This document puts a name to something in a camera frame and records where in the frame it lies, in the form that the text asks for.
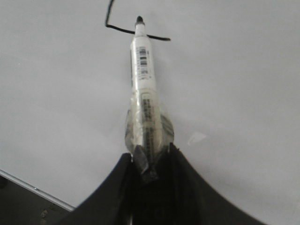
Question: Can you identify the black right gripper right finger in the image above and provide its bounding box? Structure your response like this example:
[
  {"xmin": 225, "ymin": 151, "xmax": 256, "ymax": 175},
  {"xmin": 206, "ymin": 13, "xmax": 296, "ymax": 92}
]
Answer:
[{"xmin": 132, "ymin": 143, "xmax": 263, "ymax": 225}]

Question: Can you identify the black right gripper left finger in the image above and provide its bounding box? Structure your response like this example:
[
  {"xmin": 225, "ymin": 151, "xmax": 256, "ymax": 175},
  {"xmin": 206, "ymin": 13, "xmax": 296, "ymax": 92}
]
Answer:
[{"xmin": 57, "ymin": 153, "xmax": 133, "ymax": 225}]

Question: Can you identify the white dry-erase marker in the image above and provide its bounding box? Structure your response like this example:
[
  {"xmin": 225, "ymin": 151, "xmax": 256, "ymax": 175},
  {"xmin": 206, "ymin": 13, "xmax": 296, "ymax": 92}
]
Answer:
[{"xmin": 125, "ymin": 16, "xmax": 174, "ymax": 183}]

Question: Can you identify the white whiteboard with aluminium frame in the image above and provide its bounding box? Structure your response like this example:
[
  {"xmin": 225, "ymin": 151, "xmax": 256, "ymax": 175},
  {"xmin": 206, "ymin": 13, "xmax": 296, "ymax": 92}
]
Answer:
[{"xmin": 0, "ymin": 0, "xmax": 300, "ymax": 212}]

